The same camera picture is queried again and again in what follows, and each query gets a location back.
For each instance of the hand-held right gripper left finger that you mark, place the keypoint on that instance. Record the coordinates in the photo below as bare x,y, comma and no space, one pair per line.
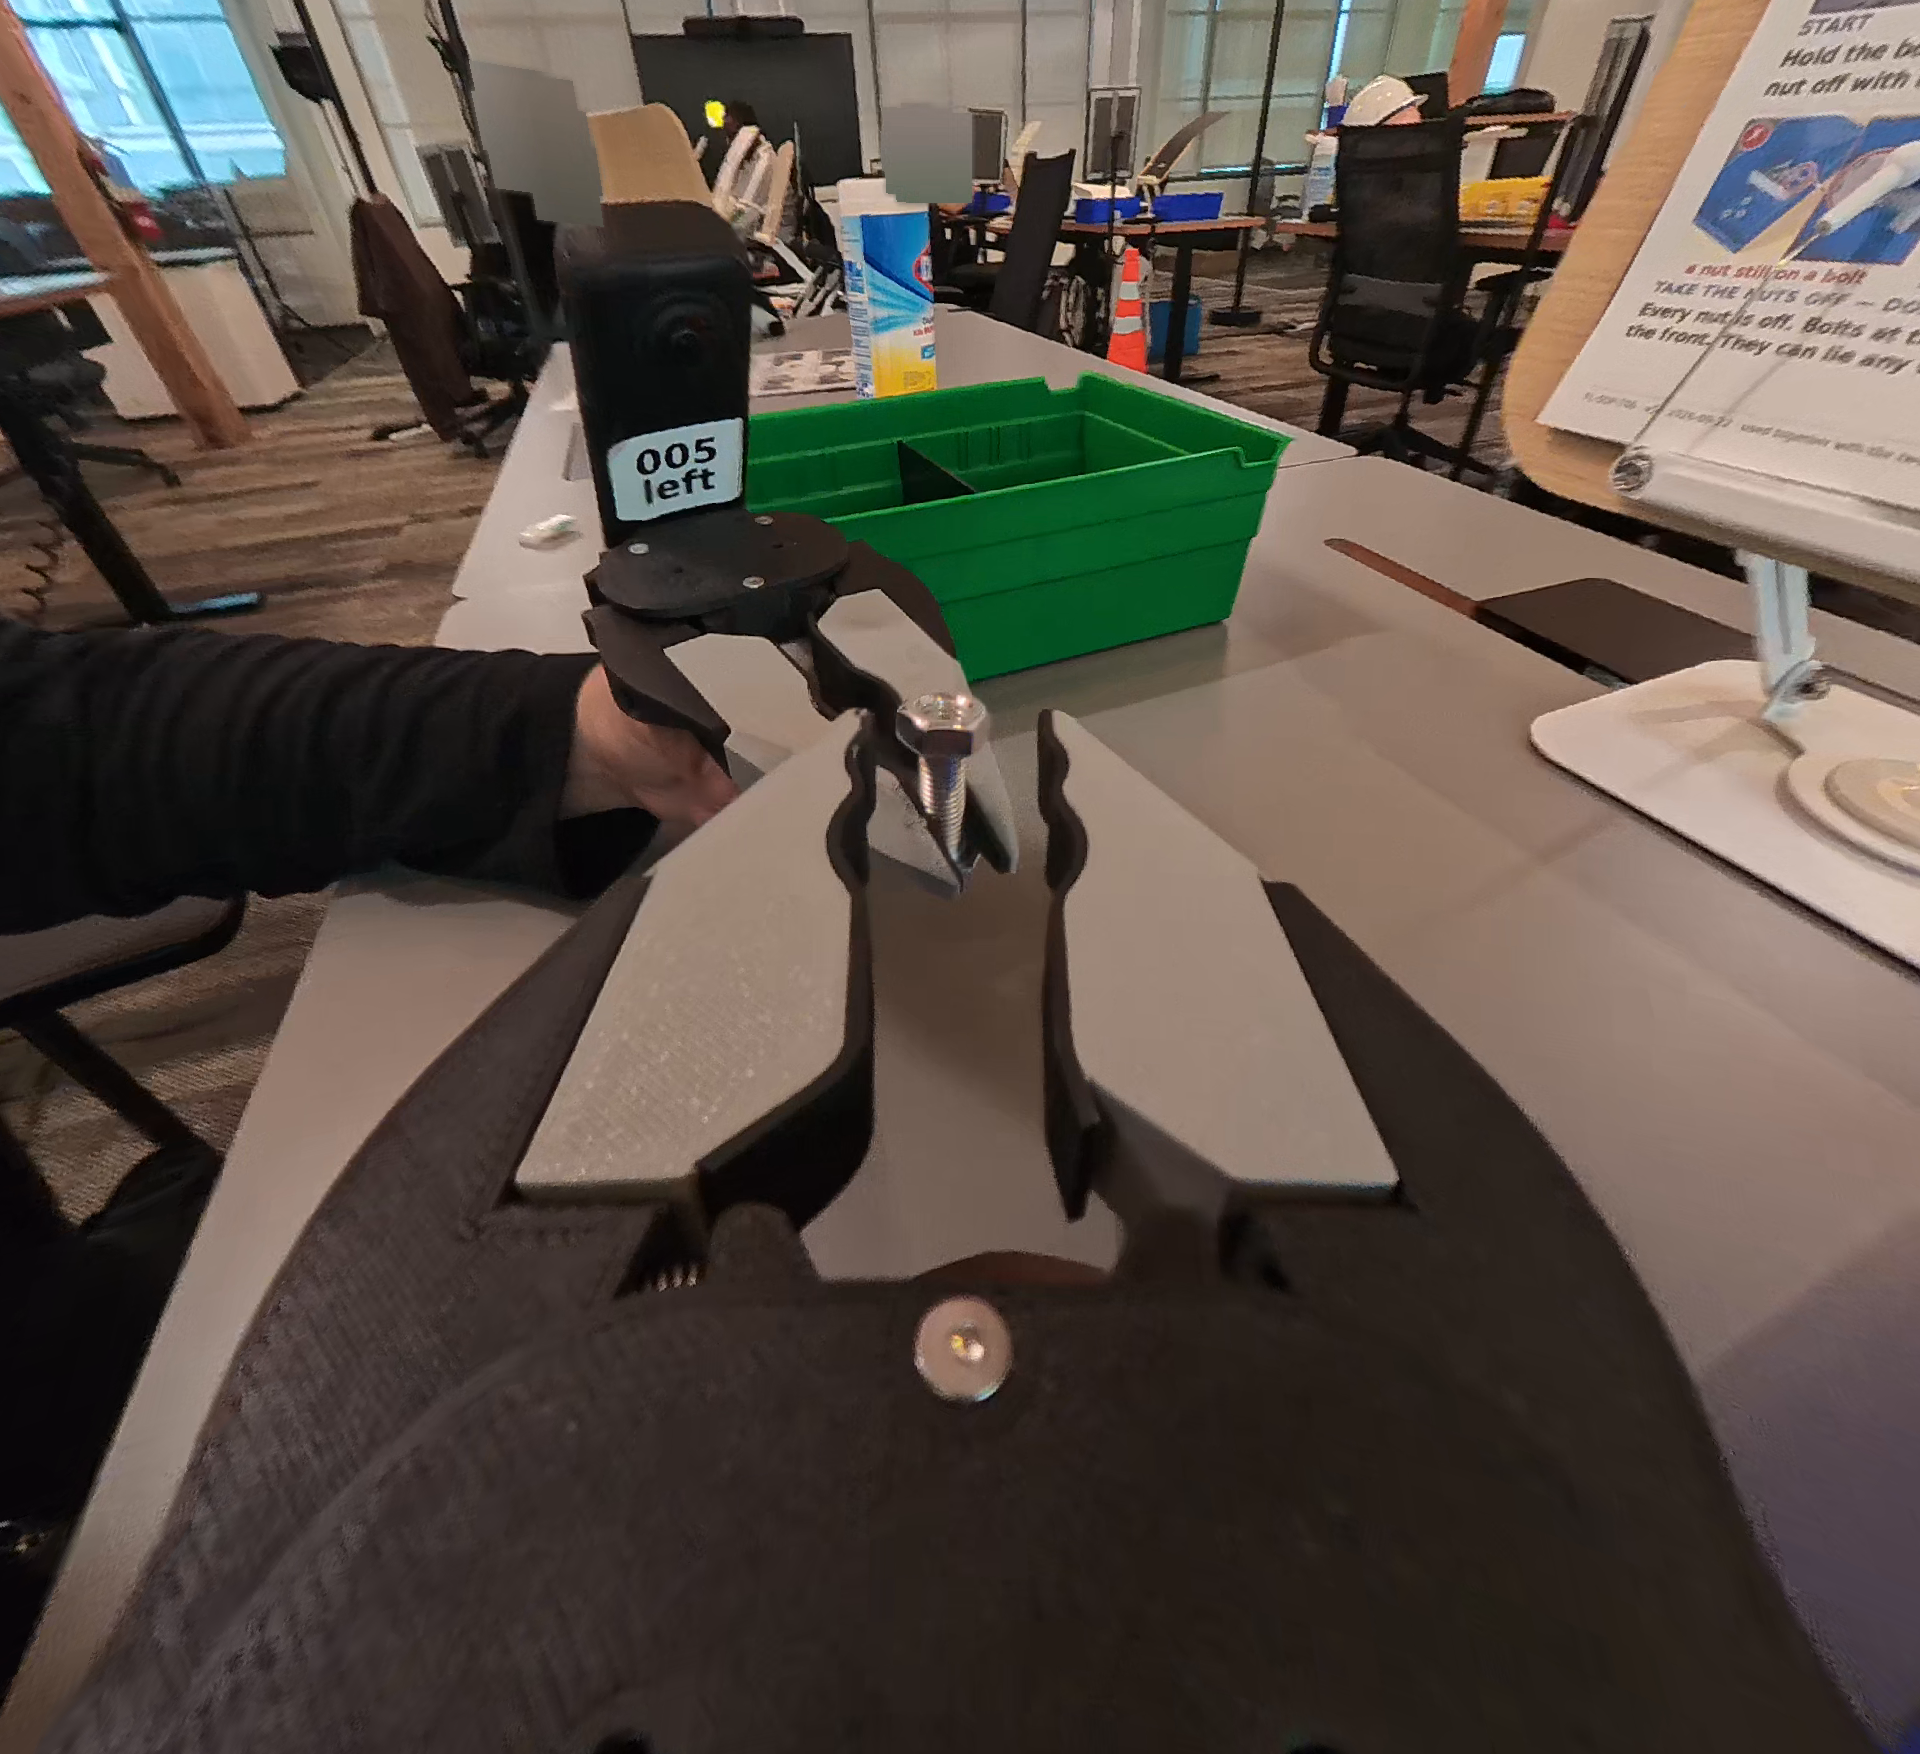
705,1019

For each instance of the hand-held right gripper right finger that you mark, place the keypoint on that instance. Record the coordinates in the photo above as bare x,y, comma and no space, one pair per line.
1215,1019

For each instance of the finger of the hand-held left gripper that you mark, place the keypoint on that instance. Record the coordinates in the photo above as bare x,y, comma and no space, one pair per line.
752,696
892,645

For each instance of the steel bolt with nut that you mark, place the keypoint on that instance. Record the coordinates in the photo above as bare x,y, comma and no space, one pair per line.
940,730

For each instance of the green plastic bin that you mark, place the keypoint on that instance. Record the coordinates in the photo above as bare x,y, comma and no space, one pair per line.
1096,570

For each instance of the person's left forearm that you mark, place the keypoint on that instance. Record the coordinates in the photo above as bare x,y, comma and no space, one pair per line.
272,779

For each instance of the person's left hand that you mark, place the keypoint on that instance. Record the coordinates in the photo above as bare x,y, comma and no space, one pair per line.
630,764

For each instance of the printed paper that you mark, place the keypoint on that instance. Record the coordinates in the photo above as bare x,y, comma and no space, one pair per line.
804,371

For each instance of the black bin divider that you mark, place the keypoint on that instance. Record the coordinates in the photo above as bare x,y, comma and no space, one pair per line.
938,472

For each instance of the wipes canister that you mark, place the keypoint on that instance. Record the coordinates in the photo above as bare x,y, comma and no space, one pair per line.
889,316

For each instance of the brown jacket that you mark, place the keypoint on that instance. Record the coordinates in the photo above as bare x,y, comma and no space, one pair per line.
412,316

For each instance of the orange traffic cone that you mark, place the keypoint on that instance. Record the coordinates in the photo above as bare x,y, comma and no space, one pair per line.
1128,337

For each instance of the blue trash can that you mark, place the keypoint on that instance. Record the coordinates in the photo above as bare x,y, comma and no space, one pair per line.
1178,327

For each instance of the row of blue bins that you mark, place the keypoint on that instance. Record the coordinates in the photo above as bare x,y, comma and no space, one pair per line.
1184,205

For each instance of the black flat desk plate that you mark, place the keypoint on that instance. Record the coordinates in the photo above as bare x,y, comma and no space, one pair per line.
1607,621

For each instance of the black mesh office chair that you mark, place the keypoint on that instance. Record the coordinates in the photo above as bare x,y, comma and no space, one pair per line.
1402,224

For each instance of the person's black clothed body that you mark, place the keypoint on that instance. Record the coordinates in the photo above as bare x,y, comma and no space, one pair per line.
75,1336

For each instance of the white hard hat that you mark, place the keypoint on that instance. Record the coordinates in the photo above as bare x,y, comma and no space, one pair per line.
1384,101

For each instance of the yellow plastic bin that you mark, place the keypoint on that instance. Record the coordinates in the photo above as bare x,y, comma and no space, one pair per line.
1501,203

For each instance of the printed instruction sheet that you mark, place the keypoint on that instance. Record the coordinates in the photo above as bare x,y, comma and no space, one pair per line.
1726,329

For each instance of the black wall screen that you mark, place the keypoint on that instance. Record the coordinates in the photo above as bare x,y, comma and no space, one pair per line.
781,76

